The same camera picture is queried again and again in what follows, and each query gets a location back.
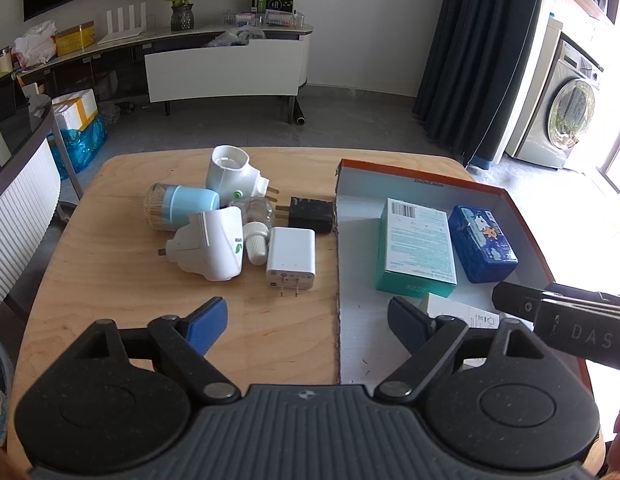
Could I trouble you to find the clear bottle white cap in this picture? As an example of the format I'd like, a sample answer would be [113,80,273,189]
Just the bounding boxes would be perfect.
[229,197,277,266]

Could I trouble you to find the dark blue curtain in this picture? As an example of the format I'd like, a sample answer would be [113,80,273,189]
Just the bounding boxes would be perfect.
[412,0,559,167]

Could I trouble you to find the grey plastic bag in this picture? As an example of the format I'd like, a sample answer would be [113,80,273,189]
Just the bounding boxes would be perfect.
[208,27,267,47]

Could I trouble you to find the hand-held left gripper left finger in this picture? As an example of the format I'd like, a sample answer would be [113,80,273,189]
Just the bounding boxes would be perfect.
[64,296,241,406]

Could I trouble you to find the clear plastic containers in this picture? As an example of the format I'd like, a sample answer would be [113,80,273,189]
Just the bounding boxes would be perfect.
[224,8,306,30]

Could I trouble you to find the white charger with prongs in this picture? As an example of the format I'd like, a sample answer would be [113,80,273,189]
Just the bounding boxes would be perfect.
[265,226,316,298]

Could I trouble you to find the black charger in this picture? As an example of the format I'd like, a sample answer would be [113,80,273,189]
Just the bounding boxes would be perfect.
[274,196,336,234]

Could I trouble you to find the white and yellow cardboard box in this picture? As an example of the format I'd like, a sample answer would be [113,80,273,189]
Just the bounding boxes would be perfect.
[50,88,99,131]

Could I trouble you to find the teal bandage box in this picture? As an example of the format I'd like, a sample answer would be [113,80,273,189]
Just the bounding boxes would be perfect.
[375,197,459,297]

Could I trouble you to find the silver washing machine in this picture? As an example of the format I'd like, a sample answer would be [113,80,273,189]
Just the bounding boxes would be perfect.
[504,34,604,172]

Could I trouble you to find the orange and white cardboard box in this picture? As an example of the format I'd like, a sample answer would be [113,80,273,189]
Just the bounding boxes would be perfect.
[334,158,592,387]

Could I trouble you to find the white ribbed counter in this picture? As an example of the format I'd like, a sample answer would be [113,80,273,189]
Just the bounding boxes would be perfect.
[0,104,62,322]

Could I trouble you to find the white plug-in heater green button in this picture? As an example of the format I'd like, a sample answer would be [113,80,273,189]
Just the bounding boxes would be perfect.
[205,144,281,202]

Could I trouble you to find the white plug-in heater leaf logo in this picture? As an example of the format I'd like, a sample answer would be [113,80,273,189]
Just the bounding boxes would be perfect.
[157,207,245,283]

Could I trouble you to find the white plastic bag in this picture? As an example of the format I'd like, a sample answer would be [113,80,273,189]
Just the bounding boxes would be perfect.
[12,20,59,67]

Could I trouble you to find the white router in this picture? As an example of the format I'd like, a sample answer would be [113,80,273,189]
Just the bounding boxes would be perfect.
[97,3,149,45]

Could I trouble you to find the blue printed tin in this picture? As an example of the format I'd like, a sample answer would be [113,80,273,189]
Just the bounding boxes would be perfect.
[448,204,519,284]

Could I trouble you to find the white and grey adapter box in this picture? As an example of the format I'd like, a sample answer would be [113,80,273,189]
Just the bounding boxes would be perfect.
[419,292,502,332]

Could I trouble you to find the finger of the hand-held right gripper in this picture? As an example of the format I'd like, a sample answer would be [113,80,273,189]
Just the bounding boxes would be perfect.
[491,281,545,319]

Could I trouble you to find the yellow tin box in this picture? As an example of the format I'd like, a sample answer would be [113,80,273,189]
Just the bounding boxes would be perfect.
[54,20,97,57]

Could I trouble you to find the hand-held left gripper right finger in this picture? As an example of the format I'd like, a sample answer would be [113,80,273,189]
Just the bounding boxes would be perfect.
[375,296,557,405]

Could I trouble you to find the white tv stand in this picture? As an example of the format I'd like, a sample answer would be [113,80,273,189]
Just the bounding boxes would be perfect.
[15,23,315,117]

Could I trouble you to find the light blue toothpick holder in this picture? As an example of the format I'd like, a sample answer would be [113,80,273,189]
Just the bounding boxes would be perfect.
[144,183,221,232]

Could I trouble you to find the blue plastic bag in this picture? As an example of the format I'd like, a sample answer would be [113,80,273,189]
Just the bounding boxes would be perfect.
[47,117,109,181]

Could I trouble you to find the trash bin with blue liner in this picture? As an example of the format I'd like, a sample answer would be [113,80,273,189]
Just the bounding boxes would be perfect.
[0,334,16,447]

